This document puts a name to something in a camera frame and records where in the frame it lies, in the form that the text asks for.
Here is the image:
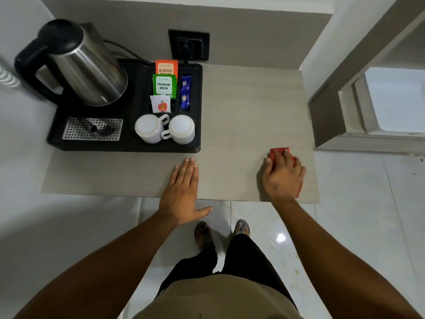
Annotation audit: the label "red sponge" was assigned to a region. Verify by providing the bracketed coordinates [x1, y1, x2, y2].
[268, 147, 302, 199]

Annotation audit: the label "person's right forearm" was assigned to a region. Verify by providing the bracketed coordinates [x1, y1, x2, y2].
[274, 197, 422, 319]

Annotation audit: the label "person's sandal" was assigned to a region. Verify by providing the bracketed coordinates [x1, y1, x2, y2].
[233, 219, 251, 238]
[194, 221, 215, 251]

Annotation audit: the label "black kettle tray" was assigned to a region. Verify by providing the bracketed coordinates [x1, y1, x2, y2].
[46, 58, 204, 154]

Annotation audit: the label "beige wooden countertop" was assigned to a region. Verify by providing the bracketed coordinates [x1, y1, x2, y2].
[39, 62, 320, 205]

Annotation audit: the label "white apple print packet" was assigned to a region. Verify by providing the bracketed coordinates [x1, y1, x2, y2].
[150, 94, 172, 114]

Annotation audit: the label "stainless steel electric kettle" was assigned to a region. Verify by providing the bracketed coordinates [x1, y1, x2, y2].
[14, 19, 129, 107]

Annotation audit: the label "person's beige shirt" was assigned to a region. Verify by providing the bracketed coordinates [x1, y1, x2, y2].
[132, 274, 305, 319]

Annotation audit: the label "person's left hand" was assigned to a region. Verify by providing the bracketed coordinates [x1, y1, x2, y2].
[158, 157, 214, 227]

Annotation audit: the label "person's left forearm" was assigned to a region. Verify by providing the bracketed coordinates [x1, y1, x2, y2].
[13, 210, 182, 319]

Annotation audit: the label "person's right sandal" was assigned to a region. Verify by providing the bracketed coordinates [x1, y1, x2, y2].
[233, 219, 251, 238]

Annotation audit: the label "orange tea packet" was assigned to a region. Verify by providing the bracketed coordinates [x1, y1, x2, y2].
[155, 60, 179, 77]

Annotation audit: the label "white ceramic cup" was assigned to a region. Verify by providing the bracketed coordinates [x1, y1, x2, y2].
[160, 114, 196, 145]
[134, 113, 170, 144]

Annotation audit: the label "green tea packet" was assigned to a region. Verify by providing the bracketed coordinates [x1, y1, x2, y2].
[152, 74, 177, 99]

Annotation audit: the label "person's black trousers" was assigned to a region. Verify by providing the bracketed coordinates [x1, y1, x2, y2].
[155, 234, 298, 309]

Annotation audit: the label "person's right hand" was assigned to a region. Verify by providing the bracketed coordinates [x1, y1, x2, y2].
[261, 148, 307, 203]

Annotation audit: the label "black wall socket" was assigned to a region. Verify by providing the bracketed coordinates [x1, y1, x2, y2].
[168, 28, 210, 62]

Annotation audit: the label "white plastic tray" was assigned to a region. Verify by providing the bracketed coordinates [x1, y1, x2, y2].
[364, 66, 425, 133]

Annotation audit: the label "white coiled cord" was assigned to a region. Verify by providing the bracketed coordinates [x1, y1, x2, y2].
[0, 56, 20, 89]

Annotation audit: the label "perforated metal drip grate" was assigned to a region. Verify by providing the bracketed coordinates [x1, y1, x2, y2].
[62, 117, 124, 142]

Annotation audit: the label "black kettle power cable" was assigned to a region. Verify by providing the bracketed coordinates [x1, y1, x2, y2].
[103, 39, 155, 65]

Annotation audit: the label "person's left sandal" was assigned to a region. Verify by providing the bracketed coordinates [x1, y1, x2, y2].
[194, 221, 215, 251]

